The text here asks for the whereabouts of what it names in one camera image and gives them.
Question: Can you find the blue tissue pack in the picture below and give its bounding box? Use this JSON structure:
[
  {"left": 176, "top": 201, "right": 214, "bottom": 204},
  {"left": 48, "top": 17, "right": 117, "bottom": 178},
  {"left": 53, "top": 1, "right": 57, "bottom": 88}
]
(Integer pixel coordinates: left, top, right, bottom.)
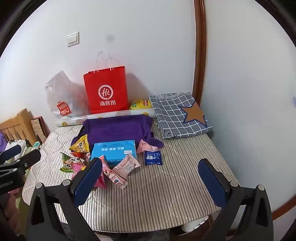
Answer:
[{"left": 91, "top": 140, "right": 137, "bottom": 168}]

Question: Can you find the pink and yellow snack packet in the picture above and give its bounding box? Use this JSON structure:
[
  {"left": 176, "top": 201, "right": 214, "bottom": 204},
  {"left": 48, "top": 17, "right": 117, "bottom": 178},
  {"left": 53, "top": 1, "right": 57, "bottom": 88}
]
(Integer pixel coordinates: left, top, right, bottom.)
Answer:
[{"left": 93, "top": 171, "right": 108, "bottom": 189}]

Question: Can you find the white light switch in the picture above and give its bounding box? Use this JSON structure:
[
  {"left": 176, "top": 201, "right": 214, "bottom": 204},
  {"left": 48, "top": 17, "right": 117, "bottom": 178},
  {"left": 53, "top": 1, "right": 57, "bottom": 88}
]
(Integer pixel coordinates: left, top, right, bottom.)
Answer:
[{"left": 67, "top": 32, "right": 80, "bottom": 47}]

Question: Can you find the person's left hand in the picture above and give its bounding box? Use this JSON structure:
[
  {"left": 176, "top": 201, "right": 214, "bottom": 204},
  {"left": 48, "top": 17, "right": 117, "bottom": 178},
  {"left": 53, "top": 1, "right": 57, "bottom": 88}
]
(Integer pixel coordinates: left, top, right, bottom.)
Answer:
[{"left": 2, "top": 192, "right": 17, "bottom": 220}]

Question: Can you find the translucent white plastic bag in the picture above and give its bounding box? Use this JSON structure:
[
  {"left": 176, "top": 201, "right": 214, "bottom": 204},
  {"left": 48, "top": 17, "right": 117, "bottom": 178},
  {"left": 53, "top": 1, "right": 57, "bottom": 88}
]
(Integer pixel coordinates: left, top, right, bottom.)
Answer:
[{"left": 44, "top": 70, "right": 89, "bottom": 117}]

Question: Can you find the yellow triangular snack packet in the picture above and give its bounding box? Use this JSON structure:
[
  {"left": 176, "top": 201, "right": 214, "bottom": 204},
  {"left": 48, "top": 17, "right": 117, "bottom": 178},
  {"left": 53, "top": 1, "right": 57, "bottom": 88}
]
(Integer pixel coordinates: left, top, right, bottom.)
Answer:
[{"left": 69, "top": 135, "right": 90, "bottom": 153}]

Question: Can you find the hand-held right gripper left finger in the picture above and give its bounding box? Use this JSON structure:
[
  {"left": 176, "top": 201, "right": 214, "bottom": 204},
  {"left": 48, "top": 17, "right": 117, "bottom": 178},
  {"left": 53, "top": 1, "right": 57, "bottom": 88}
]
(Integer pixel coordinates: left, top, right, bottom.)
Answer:
[{"left": 26, "top": 158, "right": 103, "bottom": 241}]

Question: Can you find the patterned flat box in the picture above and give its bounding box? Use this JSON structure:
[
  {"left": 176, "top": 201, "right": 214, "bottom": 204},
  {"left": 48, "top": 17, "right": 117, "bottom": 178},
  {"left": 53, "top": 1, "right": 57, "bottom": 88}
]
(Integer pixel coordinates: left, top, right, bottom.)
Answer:
[{"left": 31, "top": 116, "right": 47, "bottom": 143}]

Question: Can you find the green triangular snack packet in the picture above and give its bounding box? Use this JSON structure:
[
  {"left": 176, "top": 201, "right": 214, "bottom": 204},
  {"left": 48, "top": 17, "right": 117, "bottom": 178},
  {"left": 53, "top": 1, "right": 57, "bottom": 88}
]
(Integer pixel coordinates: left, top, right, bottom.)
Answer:
[{"left": 60, "top": 153, "right": 75, "bottom": 173}]

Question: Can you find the maroon panda snack packet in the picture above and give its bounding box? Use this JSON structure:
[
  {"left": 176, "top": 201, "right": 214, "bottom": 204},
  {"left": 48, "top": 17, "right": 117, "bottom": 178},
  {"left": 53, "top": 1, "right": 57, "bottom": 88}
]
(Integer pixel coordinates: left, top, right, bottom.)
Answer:
[{"left": 67, "top": 156, "right": 87, "bottom": 172}]

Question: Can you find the purple towel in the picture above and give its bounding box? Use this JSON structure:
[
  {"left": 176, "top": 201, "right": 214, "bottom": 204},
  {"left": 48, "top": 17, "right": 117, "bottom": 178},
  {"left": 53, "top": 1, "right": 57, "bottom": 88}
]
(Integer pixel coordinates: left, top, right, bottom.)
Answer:
[{"left": 80, "top": 114, "right": 164, "bottom": 153}]

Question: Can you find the grey checked cloth with star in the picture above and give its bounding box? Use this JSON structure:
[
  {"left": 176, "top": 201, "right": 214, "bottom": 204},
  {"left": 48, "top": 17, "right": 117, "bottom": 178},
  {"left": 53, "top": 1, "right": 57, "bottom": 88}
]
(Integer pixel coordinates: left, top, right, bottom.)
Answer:
[{"left": 148, "top": 92, "right": 213, "bottom": 139}]

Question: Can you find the dark blue snack packet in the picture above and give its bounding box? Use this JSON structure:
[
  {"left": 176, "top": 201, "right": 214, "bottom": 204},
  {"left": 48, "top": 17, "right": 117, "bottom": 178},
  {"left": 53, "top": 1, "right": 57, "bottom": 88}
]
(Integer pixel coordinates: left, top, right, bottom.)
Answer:
[{"left": 144, "top": 150, "right": 163, "bottom": 166}]

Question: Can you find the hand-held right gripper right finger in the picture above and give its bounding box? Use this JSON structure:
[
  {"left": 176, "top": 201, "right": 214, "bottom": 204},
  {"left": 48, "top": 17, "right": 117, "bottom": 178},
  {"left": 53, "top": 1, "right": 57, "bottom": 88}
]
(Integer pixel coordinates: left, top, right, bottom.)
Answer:
[{"left": 198, "top": 158, "right": 275, "bottom": 241}]

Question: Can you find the rolled patterned plastic sheet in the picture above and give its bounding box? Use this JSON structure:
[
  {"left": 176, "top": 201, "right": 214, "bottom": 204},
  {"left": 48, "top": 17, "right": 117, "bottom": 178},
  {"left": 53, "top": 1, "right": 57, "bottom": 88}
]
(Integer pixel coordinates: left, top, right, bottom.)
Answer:
[{"left": 54, "top": 108, "right": 154, "bottom": 127}]

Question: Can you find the white and pink snack packet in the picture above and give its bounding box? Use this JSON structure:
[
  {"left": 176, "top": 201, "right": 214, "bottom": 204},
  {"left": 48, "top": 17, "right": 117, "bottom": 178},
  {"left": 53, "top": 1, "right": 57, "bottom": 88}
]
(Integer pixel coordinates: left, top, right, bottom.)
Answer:
[{"left": 112, "top": 153, "right": 141, "bottom": 179}]

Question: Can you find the pink strip snack packet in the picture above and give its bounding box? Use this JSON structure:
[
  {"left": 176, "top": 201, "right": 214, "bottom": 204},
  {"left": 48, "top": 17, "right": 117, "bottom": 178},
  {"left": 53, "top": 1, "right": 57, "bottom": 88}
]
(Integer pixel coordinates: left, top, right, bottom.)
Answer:
[{"left": 99, "top": 155, "right": 129, "bottom": 190}]

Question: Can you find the yellow chips bag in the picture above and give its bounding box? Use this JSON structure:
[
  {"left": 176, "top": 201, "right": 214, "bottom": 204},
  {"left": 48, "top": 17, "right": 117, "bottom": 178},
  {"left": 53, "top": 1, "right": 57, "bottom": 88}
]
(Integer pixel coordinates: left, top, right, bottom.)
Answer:
[{"left": 129, "top": 99, "right": 152, "bottom": 111}]

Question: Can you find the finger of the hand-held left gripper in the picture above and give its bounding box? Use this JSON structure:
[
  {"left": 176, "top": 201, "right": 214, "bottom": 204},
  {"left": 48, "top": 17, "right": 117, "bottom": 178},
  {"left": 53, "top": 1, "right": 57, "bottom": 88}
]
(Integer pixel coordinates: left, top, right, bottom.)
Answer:
[
  {"left": 0, "top": 145, "right": 25, "bottom": 164},
  {"left": 5, "top": 149, "right": 41, "bottom": 174}
]

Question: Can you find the striped table cover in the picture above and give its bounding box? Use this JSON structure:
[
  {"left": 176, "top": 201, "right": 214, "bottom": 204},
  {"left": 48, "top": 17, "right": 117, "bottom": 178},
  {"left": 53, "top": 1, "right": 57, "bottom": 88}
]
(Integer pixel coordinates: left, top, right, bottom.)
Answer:
[{"left": 22, "top": 123, "right": 241, "bottom": 233}]

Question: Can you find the white flowered cloth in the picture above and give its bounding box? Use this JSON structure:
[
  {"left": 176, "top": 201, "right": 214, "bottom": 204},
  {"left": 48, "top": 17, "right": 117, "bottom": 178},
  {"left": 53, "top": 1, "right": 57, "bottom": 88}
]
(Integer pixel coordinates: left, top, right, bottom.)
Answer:
[{"left": 4, "top": 138, "right": 30, "bottom": 163}]

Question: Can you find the small pink snack packet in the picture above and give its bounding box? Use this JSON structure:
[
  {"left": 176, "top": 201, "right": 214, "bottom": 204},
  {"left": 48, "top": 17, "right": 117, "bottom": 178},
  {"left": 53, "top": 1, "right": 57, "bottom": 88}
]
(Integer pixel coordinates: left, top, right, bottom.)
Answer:
[{"left": 136, "top": 139, "right": 151, "bottom": 154}]

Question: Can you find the wooden headboard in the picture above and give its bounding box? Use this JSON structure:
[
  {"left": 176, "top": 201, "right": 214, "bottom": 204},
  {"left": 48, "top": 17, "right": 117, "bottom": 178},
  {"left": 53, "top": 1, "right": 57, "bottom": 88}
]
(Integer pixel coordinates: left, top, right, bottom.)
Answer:
[{"left": 0, "top": 108, "right": 38, "bottom": 149}]

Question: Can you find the red paper bag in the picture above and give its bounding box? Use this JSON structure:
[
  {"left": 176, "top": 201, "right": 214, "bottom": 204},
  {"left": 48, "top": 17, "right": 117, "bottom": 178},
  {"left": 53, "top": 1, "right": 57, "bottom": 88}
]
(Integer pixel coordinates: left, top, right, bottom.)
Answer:
[{"left": 83, "top": 50, "right": 129, "bottom": 114}]

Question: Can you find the brown wooden door frame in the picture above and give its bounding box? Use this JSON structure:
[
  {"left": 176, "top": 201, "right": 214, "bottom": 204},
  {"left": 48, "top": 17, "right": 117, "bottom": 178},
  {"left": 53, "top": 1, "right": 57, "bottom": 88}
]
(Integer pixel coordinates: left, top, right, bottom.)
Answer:
[{"left": 192, "top": 0, "right": 207, "bottom": 102}]

